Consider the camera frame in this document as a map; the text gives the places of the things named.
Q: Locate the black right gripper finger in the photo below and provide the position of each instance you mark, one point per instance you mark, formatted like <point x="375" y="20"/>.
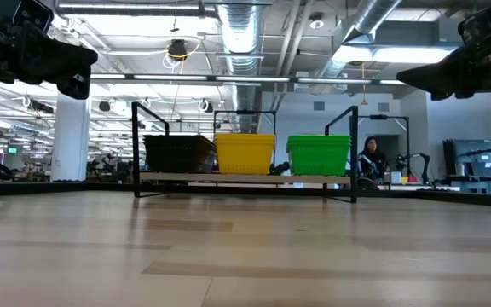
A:
<point x="437" y="72"/>
<point x="454" y="93"/>

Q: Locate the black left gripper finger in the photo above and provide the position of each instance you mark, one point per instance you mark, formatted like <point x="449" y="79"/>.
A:
<point x="62" y="55"/>
<point x="77" y="83"/>

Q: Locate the yellow plastic slotted basket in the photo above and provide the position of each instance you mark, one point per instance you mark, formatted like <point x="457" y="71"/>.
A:
<point x="245" y="139"/>
<point x="245" y="160"/>
<point x="245" y="135"/>

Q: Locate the white square column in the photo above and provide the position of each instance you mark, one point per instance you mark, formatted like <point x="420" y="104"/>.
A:
<point x="71" y="136"/>

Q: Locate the black monitor cart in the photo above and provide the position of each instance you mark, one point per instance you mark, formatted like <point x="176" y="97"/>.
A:
<point x="471" y="166"/>

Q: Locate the black ceiling-mounted device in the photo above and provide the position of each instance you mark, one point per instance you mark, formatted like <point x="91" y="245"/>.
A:
<point x="178" y="49"/>

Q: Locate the person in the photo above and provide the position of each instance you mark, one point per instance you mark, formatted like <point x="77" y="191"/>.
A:
<point x="371" y="162"/>

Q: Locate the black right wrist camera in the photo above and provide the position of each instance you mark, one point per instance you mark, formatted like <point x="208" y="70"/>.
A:
<point x="477" y="21"/>

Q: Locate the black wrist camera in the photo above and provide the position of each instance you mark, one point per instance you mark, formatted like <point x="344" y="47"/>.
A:
<point x="32" y="15"/>
<point x="477" y="21"/>

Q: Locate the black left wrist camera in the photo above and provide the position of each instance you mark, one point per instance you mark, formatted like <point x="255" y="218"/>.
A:
<point x="32" y="15"/>

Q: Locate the wooden shelf with black frame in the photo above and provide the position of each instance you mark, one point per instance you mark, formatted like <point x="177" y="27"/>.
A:
<point x="250" y="178"/>

